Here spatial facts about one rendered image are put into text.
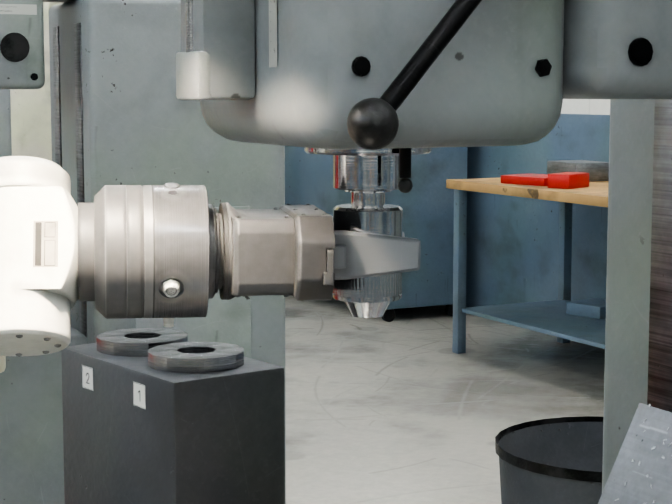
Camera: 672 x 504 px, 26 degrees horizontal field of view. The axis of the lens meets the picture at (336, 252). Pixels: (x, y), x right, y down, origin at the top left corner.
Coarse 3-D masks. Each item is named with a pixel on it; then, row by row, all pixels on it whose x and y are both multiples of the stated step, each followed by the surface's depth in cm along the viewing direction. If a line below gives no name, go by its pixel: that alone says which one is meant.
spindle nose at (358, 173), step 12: (336, 156) 97; (348, 156) 96; (360, 156) 96; (372, 156) 96; (384, 156) 96; (396, 156) 96; (336, 168) 97; (348, 168) 96; (360, 168) 96; (372, 168) 96; (384, 168) 96; (396, 168) 96; (336, 180) 97; (348, 180) 96; (360, 180) 96; (372, 180) 96; (384, 180) 96; (396, 180) 97
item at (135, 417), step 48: (144, 336) 145; (96, 384) 139; (144, 384) 131; (192, 384) 128; (240, 384) 132; (96, 432) 140; (144, 432) 132; (192, 432) 129; (240, 432) 132; (96, 480) 140; (144, 480) 133; (192, 480) 129; (240, 480) 132
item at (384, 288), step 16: (336, 224) 97; (352, 224) 96; (368, 224) 96; (384, 224) 96; (400, 224) 98; (336, 288) 98; (352, 288) 97; (368, 288) 97; (384, 288) 97; (400, 288) 98
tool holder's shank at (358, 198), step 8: (352, 192) 98; (360, 192) 97; (368, 192) 97; (376, 192) 97; (384, 192) 97; (352, 200) 98; (360, 200) 97; (368, 200) 97; (376, 200) 97; (384, 200) 98
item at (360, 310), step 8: (352, 304) 98; (360, 304) 98; (368, 304) 97; (376, 304) 98; (384, 304) 98; (352, 312) 98; (360, 312) 98; (368, 312) 98; (376, 312) 98; (384, 312) 99
